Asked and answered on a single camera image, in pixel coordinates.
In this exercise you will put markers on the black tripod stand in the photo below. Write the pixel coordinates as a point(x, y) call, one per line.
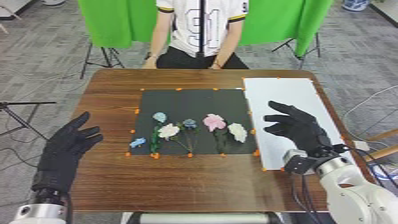
point(302, 50)
point(18, 115)
point(108, 55)

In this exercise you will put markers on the dark mat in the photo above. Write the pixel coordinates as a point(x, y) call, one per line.
point(195, 103)

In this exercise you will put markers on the black stand pole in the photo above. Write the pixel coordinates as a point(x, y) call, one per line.
point(201, 20)

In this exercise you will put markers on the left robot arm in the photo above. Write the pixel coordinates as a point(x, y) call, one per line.
point(41, 213)

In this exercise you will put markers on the white flower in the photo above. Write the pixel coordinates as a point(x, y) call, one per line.
point(169, 130)
point(238, 132)

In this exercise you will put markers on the dark blue flower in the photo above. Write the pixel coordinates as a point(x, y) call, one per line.
point(188, 123)

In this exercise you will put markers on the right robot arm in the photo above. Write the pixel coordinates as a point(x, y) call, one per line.
point(355, 200)

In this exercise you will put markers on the small light blue flower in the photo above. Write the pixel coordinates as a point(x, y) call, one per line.
point(137, 142)

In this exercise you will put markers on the pink flower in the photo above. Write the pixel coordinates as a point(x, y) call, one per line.
point(213, 121)

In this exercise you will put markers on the blue and white vase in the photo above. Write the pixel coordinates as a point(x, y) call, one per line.
point(355, 4)

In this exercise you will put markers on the white sheet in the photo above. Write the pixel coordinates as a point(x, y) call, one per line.
point(284, 91)

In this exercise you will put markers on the person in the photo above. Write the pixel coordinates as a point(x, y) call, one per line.
point(201, 30)

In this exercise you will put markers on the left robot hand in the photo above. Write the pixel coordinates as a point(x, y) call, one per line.
point(62, 153)

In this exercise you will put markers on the pale grey bar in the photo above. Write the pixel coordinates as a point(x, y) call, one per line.
point(201, 218)

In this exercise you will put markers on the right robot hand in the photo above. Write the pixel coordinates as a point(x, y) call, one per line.
point(302, 128)

